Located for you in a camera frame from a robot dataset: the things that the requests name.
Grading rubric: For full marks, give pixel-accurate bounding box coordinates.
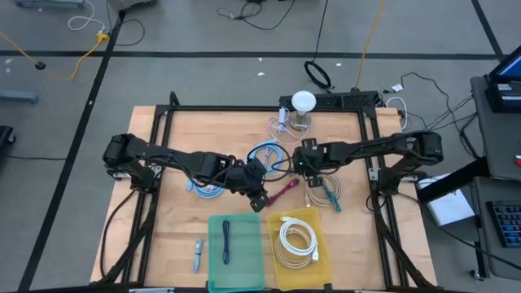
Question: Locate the grey side table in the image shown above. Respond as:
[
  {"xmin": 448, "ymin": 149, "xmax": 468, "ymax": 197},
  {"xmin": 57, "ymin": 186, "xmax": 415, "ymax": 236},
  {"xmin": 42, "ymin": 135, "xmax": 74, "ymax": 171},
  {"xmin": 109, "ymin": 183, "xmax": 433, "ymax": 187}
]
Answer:
[{"xmin": 470, "ymin": 75, "xmax": 521, "ymax": 282}]

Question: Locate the black chair base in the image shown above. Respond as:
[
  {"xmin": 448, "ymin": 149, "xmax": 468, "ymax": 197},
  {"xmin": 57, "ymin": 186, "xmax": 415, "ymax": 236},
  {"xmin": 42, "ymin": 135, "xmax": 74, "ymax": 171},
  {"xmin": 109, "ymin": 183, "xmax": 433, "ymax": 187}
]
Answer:
[{"xmin": 0, "ymin": 125, "xmax": 17, "ymax": 164}]

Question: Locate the white floor cable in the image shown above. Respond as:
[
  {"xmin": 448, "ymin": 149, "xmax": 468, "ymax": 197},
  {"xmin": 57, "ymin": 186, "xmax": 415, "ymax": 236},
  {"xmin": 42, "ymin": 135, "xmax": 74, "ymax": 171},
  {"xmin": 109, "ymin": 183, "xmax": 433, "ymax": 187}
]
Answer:
[{"xmin": 67, "ymin": 0, "xmax": 107, "ymax": 33}]

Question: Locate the black coiled floor cable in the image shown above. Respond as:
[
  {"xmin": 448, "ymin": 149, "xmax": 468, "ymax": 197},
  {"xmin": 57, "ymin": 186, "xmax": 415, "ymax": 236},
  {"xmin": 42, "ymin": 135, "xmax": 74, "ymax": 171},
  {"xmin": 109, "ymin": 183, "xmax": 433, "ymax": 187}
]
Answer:
[{"xmin": 303, "ymin": 0, "xmax": 333, "ymax": 90}]

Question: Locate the silver aluminium bar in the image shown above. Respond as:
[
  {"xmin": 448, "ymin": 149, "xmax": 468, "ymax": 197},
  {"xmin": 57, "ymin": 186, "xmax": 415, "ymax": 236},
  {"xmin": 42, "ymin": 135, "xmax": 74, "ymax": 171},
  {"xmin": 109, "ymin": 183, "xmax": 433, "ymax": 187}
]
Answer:
[{"xmin": 128, "ymin": 286, "xmax": 176, "ymax": 293}]

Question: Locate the green translucent plastic bin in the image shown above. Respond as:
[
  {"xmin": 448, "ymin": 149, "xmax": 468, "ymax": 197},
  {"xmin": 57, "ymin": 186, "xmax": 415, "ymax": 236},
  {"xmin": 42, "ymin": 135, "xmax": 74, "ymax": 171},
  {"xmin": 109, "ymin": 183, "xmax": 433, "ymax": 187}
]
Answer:
[{"xmin": 207, "ymin": 212, "xmax": 266, "ymax": 293}]

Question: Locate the grey floor bar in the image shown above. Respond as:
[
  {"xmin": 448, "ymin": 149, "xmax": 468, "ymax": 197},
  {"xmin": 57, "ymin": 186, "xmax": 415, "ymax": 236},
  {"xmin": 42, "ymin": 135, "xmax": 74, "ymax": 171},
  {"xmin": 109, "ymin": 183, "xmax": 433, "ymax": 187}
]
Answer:
[{"xmin": 0, "ymin": 89, "xmax": 40, "ymax": 105}]

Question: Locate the black keyboard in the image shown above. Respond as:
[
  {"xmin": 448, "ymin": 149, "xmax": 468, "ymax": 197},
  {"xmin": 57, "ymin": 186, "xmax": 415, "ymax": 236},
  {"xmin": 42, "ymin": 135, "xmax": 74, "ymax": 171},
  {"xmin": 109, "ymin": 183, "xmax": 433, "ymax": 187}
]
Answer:
[{"xmin": 486, "ymin": 199, "xmax": 521, "ymax": 248}]

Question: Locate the yellow floor cable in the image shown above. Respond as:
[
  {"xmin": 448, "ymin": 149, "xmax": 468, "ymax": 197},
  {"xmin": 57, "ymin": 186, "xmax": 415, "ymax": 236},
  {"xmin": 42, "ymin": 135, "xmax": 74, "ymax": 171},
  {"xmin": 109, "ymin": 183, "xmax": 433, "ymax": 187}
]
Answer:
[{"xmin": 354, "ymin": 0, "xmax": 387, "ymax": 91}]

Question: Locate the white USB cable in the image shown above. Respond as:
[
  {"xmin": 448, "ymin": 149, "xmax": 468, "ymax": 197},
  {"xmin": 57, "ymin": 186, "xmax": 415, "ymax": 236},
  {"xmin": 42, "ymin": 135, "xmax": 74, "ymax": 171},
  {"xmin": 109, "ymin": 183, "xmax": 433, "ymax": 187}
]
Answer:
[{"xmin": 273, "ymin": 216, "xmax": 321, "ymax": 270}]

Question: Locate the small pale blue cable bundle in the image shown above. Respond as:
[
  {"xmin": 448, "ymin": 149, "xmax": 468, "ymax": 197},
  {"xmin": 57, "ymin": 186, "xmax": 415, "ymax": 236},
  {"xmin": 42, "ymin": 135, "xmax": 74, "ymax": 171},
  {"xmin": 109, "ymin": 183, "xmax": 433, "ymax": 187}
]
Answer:
[{"xmin": 191, "ymin": 238, "xmax": 204, "ymax": 274}]

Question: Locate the white looped cable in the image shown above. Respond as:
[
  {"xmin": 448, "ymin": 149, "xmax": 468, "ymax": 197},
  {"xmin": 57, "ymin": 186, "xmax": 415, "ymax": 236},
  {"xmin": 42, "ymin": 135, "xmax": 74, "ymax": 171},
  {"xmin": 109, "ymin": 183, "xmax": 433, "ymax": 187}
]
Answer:
[{"xmin": 384, "ymin": 96, "xmax": 409, "ymax": 131}]

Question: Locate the black power strip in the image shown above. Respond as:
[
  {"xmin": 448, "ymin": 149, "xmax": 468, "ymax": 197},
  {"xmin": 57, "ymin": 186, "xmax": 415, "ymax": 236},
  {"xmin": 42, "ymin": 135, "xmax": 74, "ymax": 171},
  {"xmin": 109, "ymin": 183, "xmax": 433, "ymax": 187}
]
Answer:
[{"xmin": 278, "ymin": 90, "xmax": 380, "ymax": 110}]

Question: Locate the black device box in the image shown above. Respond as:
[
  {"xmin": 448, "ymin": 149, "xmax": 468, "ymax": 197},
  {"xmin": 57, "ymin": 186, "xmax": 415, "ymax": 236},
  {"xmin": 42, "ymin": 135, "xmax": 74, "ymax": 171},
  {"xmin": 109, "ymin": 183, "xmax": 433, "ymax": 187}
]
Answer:
[{"xmin": 484, "ymin": 80, "xmax": 521, "ymax": 114}]

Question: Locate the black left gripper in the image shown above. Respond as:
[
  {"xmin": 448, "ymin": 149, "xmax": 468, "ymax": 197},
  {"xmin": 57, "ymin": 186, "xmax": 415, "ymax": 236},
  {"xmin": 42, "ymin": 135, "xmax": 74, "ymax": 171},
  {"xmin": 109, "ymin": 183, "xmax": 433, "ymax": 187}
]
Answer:
[{"xmin": 225, "ymin": 156, "xmax": 270, "ymax": 214}]

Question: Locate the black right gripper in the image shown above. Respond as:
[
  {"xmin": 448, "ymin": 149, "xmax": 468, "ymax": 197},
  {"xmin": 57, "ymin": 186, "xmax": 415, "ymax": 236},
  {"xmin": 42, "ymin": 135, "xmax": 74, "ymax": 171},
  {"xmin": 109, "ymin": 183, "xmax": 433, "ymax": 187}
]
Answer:
[{"xmin": 291, "ymin": 137, "xmax": 339, "ymax": 190}]

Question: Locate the white box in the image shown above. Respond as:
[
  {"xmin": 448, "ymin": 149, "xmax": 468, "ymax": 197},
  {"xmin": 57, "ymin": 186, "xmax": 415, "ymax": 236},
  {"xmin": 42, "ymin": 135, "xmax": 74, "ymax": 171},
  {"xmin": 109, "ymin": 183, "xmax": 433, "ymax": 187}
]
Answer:
[{"xmin": 417, "ymin": 174, "xmax": 476, "ymax": 228}]

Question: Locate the white dome lamp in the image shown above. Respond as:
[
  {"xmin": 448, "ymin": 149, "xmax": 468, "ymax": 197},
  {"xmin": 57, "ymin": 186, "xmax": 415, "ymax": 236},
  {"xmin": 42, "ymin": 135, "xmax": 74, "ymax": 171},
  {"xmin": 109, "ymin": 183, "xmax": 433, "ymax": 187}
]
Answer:
[{"xmin": 288, "ymin": 90, "xmax": 317, "ymax": 131}]

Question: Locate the laptop screen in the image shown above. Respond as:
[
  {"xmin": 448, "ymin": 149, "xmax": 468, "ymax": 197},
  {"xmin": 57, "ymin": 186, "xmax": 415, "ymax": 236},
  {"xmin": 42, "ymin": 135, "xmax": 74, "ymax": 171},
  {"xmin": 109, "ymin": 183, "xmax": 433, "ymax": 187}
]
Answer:
[{"xmin": 487, "ymin": 45, "xmax": 521, "ymax": 82}]

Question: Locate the beige USB cable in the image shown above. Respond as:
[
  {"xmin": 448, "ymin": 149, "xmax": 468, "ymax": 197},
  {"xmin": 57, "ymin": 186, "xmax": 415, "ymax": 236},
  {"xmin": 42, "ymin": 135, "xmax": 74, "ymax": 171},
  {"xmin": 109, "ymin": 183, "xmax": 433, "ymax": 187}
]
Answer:
[{"xmin": 304, "ymin": 173, "xmax": 343, "ymax": 208}]

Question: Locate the yellow translucent plastic bin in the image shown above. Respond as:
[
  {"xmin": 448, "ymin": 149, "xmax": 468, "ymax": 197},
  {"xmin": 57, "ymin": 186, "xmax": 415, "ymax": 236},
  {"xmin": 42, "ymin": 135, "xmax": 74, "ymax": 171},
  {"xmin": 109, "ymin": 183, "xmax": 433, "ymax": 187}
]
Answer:
[{"xmin": 266, "ymin": 207, "xmax": 334, "ymax": 292}]

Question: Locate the dark blue USB cable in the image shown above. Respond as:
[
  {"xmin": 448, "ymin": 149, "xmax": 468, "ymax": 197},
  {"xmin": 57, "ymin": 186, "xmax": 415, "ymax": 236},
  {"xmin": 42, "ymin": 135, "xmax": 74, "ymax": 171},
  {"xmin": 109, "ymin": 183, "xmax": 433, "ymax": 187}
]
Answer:
[{"xmin": 221, "ymin": 219, "xmax": 231, "ymax": 265}]

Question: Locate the red USB cable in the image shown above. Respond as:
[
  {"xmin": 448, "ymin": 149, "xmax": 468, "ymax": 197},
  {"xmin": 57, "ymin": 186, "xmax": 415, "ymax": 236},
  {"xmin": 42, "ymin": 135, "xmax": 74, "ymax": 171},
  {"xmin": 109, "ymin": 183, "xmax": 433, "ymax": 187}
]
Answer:
[{"xmin": 266, "ymin": 177, "xmax": 301, "ymax": 208}]

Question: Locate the yellow extension cord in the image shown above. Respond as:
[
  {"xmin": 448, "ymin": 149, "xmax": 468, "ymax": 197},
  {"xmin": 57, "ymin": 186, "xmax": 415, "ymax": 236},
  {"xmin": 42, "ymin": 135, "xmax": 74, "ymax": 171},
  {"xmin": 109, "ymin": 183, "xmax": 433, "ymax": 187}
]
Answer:
[{"xmin": 0, "ymin": 31, "xmax": 111, "ymax": 81}]

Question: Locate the white cable with adapter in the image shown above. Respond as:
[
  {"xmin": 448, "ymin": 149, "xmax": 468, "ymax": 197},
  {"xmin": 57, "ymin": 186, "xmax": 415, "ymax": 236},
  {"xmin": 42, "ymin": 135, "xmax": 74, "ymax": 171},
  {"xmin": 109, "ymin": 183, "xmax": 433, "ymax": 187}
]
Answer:
[{"xmin": 267, "ymin": 106, "xmax": 313, "ymax": 147}]

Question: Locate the grey metal object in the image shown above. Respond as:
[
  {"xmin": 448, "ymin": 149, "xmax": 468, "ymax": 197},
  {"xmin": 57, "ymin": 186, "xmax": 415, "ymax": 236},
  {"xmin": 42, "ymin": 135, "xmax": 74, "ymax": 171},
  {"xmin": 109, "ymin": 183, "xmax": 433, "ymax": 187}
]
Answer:
[{"xmin": 14, "ymin": 0, "xmax": 86, "ymax": 10}]

